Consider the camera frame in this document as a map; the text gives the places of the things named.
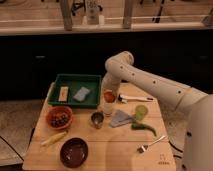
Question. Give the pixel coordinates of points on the yellow corn cob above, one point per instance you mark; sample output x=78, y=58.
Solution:
x=53, y=138

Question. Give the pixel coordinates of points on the orange bowl with grapes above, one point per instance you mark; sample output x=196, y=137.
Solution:
x=59, y=117

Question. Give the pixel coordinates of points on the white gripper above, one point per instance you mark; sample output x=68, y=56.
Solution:
x=110, y=82

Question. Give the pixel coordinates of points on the grey folded cloth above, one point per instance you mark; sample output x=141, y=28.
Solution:
x=120, y=118

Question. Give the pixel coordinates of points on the metal fork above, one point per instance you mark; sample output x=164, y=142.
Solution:
x=143, y=148

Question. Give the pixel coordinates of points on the small metal cup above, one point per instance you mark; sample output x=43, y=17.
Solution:
x=97, y=119

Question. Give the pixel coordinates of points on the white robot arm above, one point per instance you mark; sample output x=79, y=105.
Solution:
x=198, y=144

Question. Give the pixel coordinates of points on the beige wooden block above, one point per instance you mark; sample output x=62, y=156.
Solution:
x=63, y=94

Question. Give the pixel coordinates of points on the green plastic tray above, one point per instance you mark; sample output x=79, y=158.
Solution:
x=74, y=82

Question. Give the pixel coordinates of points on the blue grey sponge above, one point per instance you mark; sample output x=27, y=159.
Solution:
x=81, y=94

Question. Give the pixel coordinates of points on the green plastic cup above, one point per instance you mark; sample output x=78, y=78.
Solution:
x=140, y=112

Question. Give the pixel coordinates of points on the dark red bowl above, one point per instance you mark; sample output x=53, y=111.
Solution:
x=74, y=152

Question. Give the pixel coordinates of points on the red apple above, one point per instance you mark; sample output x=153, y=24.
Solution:
x=109, y=97

